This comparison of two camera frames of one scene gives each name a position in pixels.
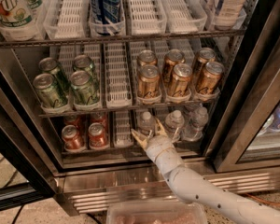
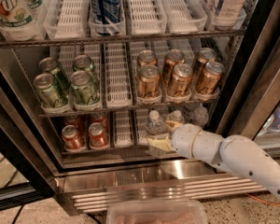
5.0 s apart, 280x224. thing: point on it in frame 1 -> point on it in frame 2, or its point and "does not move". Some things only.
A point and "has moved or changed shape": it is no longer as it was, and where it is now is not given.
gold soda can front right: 211,77 does not move
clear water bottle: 147,123 has moved or changed shape
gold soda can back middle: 172,58 does not move
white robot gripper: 159,146 -> 183,139
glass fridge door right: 254,129 does not move
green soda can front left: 49,93 does not move
